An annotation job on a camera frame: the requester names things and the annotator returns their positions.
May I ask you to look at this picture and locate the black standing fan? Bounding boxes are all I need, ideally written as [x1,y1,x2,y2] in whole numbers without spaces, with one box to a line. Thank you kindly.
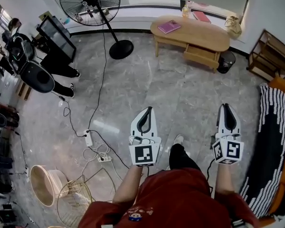
[59,0,134,60]

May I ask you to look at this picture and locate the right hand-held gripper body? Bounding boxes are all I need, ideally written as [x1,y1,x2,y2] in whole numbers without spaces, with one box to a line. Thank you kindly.
[212,133,245,165]

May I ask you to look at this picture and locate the black office chair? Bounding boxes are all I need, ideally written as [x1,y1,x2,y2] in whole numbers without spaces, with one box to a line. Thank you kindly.
[8,33,56,94]

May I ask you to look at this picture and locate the brown wooden shelf rack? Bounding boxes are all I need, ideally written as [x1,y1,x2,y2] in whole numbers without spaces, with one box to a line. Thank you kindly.
[246,29,285,79]

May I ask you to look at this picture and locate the black wire waste bin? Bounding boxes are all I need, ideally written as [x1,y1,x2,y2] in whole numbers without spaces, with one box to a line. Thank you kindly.
[217,50,237,75]

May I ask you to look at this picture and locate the person's right forearm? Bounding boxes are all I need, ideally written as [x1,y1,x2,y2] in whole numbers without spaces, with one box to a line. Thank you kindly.
[214,162,236,196]

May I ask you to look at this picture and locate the round wooden side table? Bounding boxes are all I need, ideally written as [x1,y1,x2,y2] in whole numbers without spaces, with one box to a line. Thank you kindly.
[29,164,69,208]

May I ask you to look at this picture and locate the white power strip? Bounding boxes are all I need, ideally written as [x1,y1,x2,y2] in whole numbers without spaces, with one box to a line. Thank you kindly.
[82,143,123,182]
[83,129,94,147]
[97,155,114,163]

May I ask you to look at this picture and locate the beige cloth bag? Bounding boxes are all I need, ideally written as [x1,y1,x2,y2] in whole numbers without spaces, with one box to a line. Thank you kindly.
[224,15,242,38]

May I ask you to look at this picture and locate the black white fringed blanket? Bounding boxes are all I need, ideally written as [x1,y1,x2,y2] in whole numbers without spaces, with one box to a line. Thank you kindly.
[239,84,285,219]

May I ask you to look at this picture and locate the black fan cable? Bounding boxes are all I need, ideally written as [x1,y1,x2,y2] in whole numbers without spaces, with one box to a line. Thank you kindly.
[87,31,107,134]

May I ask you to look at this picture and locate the person's left forearm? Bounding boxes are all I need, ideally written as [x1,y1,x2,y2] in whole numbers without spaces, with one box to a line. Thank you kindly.
[112,164,143,205]

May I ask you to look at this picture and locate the black glass display cabinet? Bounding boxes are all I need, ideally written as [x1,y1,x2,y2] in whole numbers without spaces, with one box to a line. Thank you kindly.
[37,15,77,63]

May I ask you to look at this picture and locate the black floor cable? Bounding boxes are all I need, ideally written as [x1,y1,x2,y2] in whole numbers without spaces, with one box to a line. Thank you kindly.
[49,90,86,137]

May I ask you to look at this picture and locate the pink book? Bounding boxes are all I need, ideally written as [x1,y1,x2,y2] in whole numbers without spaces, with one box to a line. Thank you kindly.
[157,19,181,34]

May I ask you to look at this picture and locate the wooden drawer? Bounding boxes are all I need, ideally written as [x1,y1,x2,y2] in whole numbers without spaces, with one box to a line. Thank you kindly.
[183,43,221,68]

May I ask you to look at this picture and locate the person's white shoe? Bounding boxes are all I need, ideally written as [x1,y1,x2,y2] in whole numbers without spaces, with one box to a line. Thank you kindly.
[173,133,185,149]

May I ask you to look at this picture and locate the red book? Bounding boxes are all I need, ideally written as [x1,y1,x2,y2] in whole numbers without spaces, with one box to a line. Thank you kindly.
[192,10,212,24]

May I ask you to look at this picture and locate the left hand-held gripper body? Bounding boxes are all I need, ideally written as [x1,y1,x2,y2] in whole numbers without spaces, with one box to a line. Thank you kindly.
[129,134,162,168]

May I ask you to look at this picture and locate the gold wire basket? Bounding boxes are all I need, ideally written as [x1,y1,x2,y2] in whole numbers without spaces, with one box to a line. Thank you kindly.
[56,167,117,228]

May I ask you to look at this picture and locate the wooden coffee table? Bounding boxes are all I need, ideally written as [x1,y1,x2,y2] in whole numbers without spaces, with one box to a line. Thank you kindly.
[150,15,230,73]

